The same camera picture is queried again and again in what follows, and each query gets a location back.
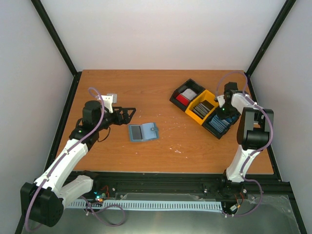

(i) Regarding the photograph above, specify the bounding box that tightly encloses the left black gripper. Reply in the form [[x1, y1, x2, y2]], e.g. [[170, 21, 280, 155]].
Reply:
[[96, 106, 136, 131]]

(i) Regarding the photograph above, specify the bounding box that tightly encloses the blue card holder wallet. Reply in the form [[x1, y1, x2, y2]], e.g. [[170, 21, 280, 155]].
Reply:
[[128, 122, 159, 142]]

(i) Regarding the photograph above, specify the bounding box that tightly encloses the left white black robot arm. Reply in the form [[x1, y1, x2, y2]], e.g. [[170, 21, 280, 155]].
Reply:
[[20, 100, 136, 227]]

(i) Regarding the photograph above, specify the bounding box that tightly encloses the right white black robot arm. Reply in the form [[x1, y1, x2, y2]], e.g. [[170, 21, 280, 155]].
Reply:
[[216, 82, 274, 197]]

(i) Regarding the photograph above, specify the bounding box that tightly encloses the blue card stack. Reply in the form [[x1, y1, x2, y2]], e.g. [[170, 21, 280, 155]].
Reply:
[[209, 115, 237, 133]]

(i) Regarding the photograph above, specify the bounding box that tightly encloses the black bin with blue cards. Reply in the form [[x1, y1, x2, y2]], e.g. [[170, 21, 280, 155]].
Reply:
[[202, 114, 240, 139]]

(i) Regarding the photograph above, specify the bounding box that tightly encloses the dark card stack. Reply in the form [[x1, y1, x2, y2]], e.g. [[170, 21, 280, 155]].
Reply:
[[192, 100, 214, 119]]

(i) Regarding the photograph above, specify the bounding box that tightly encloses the yellow bin with dark cards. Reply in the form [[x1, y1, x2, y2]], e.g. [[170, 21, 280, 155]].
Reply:
[[185, 90, 219, 125]]

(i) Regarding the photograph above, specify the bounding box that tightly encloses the white card stack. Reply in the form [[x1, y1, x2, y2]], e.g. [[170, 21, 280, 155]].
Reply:
[[181, 88, 197, 100]]

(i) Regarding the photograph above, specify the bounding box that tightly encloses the black bin with red cards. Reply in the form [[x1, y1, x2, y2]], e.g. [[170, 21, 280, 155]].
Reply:
[[169, 78, 205, 112]]

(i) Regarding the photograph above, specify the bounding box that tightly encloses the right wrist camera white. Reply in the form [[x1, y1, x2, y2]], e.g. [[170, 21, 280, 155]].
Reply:
[[214, 95, 225, 108]]

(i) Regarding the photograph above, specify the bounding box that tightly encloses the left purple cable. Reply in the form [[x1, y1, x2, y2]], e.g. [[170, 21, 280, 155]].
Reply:
[[24, 87, 105, 232]]

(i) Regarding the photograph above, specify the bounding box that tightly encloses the purple cable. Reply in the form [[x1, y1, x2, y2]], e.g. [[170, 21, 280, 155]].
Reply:
[[215, 71, 275, 217], [24, 87, 105, 232]]

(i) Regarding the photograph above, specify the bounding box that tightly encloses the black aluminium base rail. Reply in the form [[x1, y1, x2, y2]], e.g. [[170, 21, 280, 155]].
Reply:
[[87, 172, 294, 201]]

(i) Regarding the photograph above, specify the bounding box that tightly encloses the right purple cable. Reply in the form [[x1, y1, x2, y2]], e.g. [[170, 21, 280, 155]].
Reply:
[[215, 71, 275, 217]]

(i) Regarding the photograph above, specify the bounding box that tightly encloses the light blue slotted cable duct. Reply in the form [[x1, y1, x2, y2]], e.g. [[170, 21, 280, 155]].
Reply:
[[67, 199, 223, 210]]

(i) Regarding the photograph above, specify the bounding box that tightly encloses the right black frame post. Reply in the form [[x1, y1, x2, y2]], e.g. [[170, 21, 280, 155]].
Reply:
[[245, 0, 297, 76]]

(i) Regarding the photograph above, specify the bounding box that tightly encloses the black frame post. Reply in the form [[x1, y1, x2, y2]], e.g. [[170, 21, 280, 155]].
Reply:
[[245, 0, 297, 76], [31, 0, 82, 76]]

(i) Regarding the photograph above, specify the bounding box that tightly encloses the left black frame post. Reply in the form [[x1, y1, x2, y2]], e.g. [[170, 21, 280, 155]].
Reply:
[[31, 0, 82, 76]]

